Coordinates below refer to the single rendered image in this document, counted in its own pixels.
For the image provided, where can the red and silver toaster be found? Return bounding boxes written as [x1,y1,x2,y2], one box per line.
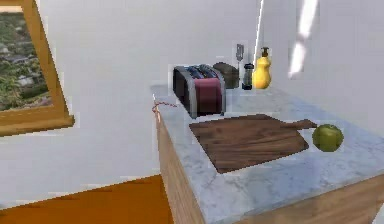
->
[172,63,228,120]

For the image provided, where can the brown wooden cutting board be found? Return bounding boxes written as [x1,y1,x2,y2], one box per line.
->
[188,113,318,175]

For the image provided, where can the dark pepper grinder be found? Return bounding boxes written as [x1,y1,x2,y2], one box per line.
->
[241,62,255,91]

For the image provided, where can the grey metal spatula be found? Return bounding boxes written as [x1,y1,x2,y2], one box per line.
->
[235,43,245,69]

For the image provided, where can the yellow soap dispenser bottle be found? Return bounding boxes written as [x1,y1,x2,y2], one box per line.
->
[251,46,273,90]

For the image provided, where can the marble topped wooden counter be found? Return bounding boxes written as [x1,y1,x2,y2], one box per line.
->
[149,83,384,224]

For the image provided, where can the green apple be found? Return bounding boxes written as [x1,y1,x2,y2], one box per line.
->
[311,123,345,153]

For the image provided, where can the wooden framed window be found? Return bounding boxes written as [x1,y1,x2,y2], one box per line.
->
[0,0,76,138]

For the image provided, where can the red toaster cord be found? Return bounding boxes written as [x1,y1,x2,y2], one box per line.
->
[151,101,178,116]

